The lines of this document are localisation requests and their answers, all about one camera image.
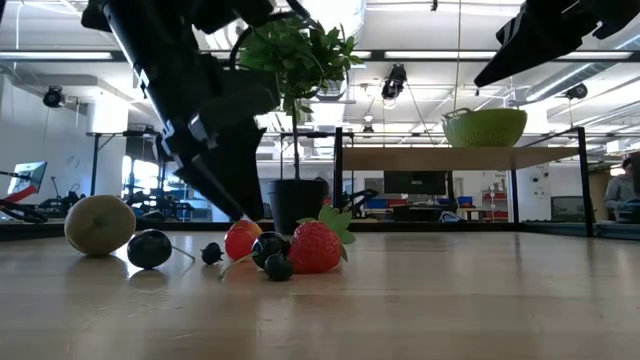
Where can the dark blueberry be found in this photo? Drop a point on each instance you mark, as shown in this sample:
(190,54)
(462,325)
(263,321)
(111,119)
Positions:
(211,254)
(278,268)

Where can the tilted computer monitor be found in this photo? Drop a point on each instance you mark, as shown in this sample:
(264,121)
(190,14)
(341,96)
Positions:
(29,177)

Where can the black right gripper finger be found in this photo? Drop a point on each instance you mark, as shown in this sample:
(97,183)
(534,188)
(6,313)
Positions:
(510,30)
(540,42)

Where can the black wall screen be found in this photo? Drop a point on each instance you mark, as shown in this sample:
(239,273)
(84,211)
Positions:
(415,182)

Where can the wooden shelf with black legs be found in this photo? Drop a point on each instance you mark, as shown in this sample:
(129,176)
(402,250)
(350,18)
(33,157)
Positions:
(450,158)

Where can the yellow-orange cherry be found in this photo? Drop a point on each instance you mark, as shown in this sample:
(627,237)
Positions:
(248,227)

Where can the green plastic colander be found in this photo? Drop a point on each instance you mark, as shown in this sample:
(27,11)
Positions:
(484,129)

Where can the large red strawberry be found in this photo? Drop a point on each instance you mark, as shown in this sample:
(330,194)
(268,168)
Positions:
(315,250)

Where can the person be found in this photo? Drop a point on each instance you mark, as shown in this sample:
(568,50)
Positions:
(322,184)
(620,192)

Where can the black overhead beam with lights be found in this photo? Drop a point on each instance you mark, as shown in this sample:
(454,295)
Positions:
(425,56)

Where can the green-brown kiwi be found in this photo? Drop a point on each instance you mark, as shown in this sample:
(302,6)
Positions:
(100,225)

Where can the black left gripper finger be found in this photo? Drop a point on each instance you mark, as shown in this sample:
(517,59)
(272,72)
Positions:
(240,170)
(210,187)

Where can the black background robot arm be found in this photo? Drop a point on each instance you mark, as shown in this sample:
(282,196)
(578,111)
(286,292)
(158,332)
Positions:
(360,197)

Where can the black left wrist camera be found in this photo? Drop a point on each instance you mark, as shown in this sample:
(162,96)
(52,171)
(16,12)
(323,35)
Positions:
(245,97)

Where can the black ceiling camera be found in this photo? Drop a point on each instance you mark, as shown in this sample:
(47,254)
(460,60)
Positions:
(577,91)
(52,96)
(395,80)

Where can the dark monitor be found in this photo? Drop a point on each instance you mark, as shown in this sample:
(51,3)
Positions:
(567,207)

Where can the green plant in black pot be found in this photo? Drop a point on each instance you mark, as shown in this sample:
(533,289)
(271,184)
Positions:
(310,55)

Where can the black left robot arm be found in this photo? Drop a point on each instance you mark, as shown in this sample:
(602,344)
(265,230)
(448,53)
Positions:
(235,10)

